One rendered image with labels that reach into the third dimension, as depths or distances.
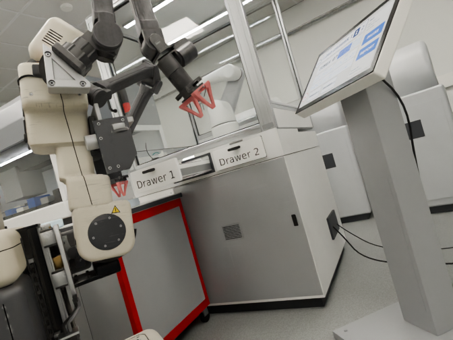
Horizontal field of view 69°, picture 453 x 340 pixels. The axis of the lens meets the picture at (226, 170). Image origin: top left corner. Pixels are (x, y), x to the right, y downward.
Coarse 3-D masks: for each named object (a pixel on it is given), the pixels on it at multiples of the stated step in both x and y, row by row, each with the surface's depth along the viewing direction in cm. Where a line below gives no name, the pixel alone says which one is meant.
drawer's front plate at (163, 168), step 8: (168, 160) 154; (176, 160) 153; (144, 168) 161; (160, 168) 156; (168, 168) 155; (176, 168) 153; (136, 176) 164; (144, 176) 161; (152, 176) 159; (168, 176) 155; (176, 176) 153; (136, 184) 164; (144, 184) 162; (152, 184) 160; (160, 184) 158; (136, 192) 165
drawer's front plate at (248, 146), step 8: (240, 144) 172; (248, 144) 170; (256, 144) 168; (216, 152) 178; (224, 152) 176; (232, 152) 174; (240, 152) 172; (264, 152) 167; (216, 160) 179; (224, 160) 177; (232, 160) 175; (240, 160) 173; (248, 160) 171; (224, 168) 177
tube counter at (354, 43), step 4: (360, 36) 115; (356, 40) 117; (360, 40) 113; (352, 44) 119; (356, 44) 115; (344, 48) 124; (348, 48) 121; (352, 48) 117; (340, 52) 126; (344, 52) 122; (336, 56) 128; (340, 56) 124; (332, 60) 130
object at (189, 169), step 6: (198, 162) 173; (204, 162) 179; (180, 168) 157; (186, 168) 161; (192, 168) 166; (198, 168) 171; (204, 168) 176; (210, 168) 182; (186, 174) 160; (192, 174) 165
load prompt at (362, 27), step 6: (366, 24) 114; (354, 30) 123; (360, 30) 117; (348, 36) 126; (354, 36) 120; (342, 42) 128; (348, 42) 123; (336, 48) 132; (324, 54) 143; (330, 54) 136; (324, 60) 140
